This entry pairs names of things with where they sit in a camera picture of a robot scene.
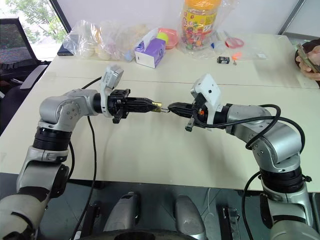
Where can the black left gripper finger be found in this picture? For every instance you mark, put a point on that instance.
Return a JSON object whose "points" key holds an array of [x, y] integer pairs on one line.
{"points": [[138, 108], [140, 100]]}

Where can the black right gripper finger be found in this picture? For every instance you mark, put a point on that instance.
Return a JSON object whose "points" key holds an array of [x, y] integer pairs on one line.
{"points": [[181, 105], [182, 113]]}

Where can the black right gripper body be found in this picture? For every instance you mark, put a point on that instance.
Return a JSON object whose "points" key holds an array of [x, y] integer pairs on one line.
{"points": [[196, 112]]}

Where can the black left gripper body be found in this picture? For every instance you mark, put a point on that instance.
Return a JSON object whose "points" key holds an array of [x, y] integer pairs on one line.
{"points": [[117, 102]]}

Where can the silver padlock key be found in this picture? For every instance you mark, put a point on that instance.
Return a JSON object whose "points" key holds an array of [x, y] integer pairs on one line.
{"points": [[166, 110]]}

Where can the brass padlock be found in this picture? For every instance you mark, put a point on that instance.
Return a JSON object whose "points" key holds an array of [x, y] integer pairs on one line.
{"points": [[157, 105]]}

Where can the dark round robot base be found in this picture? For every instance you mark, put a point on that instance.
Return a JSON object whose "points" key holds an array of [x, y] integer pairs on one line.
{"points": [[140, 235]]}

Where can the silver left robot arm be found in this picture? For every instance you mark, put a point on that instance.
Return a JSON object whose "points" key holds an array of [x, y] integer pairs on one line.
{"points": [[60, 110]]}

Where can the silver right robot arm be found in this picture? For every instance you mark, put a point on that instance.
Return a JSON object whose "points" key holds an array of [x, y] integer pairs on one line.
{"points": [[272, 140]]}

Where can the person's bare hand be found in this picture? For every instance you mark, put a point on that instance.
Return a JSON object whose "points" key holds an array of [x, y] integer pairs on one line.
{"points": [[308, 71]]}

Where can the purple tissue box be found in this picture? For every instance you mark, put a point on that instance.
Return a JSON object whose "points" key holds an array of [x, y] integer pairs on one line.
{"points": [[150, 53]]}

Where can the small black box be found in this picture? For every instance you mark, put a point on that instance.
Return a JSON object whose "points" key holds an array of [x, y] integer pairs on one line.
{"points": [[223, 60]]}

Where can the clear bag of foam pieces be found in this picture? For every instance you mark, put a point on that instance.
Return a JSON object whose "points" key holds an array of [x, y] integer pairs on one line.
{"points": [[97, 41]]}

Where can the yellow ball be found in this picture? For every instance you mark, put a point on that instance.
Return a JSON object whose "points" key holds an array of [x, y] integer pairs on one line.
{"points": [[162, 36]]}

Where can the pink plastic bowl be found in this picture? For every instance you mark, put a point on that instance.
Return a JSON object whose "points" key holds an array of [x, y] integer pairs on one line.
{"points": [[171, 37]]}

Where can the white bottle with blue cap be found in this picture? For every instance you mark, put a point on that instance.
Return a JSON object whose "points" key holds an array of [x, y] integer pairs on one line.
{"points": [[217, 45]]}

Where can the small orange object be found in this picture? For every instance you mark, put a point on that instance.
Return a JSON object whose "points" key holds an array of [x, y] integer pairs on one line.
{"points": [[236, 55]]}

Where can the dark laptop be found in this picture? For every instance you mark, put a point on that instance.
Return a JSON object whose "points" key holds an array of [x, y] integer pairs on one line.
{"points": [[65, 51]]}

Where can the clear bag around jar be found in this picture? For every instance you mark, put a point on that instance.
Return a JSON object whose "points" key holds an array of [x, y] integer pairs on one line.
{"points": [[220, 42]]}

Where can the red rimmed clear lid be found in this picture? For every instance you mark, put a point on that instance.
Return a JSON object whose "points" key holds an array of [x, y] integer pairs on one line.
{"points": [[234, 42]]}

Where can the candy jar with orange lid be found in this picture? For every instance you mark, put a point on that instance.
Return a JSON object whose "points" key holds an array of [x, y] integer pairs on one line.
{"points": [[198, 23]]}

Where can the small clear flat bag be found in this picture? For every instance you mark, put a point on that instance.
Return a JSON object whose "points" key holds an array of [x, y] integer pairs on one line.
{"points": [[257, 55]]}

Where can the silver robot leg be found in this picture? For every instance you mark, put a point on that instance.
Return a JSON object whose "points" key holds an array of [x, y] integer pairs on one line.
{"points": [[123, 212], [188, 216]]}

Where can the black mesh office chair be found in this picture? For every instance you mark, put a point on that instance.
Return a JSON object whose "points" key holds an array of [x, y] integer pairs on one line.
{"points": [[15, 50]]}

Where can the gold smartphone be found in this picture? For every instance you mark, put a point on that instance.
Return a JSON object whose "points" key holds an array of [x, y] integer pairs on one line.
{"points": [[308, 58]]}

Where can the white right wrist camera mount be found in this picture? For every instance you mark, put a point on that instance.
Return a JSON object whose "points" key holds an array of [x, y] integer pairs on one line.
{"points": [[208, 90]]}

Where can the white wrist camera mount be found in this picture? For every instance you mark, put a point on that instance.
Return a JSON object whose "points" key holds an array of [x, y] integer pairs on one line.
{"points": [[208, 90], [110, 77]]}

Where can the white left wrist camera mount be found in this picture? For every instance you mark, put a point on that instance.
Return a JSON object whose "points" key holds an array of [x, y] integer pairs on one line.
{"points": [[110, 77]]}

